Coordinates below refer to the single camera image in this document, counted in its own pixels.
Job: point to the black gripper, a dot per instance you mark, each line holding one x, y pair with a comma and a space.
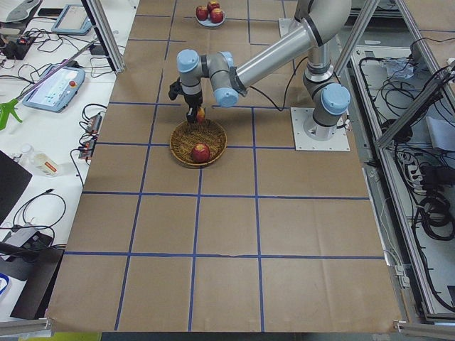
192, 100

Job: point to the red yellow apple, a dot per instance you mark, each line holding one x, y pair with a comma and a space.
200, 115

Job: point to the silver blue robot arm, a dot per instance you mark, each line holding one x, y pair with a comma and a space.
315, 23

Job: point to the round woven wicker basket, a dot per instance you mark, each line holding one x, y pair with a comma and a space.
185, 136

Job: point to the dark red apple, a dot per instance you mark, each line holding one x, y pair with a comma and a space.
200, 153

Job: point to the light blue plate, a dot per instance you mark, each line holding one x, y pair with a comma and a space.
209, 24

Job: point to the red apple on plate right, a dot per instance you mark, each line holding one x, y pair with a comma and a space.
216, 15

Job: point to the red apple on plate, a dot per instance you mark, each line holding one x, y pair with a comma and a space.
202, 13
216, 15
211, 5

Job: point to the red apple on plate left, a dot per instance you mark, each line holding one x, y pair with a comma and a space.
202, 13

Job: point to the red apple on plate back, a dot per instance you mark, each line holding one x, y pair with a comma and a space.
211, 5

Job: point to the blue teach pendant tablet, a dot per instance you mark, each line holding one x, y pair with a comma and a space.
57, 91

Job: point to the clear plastic bottle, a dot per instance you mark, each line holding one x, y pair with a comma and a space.
40, 160

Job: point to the green grabber tool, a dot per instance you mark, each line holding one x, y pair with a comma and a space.
8, 108

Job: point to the black laptop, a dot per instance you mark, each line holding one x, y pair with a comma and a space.
14, 180

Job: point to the aluminium frame post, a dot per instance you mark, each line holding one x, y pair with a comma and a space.
98, 19

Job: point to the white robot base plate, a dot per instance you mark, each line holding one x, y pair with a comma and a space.
308, 136

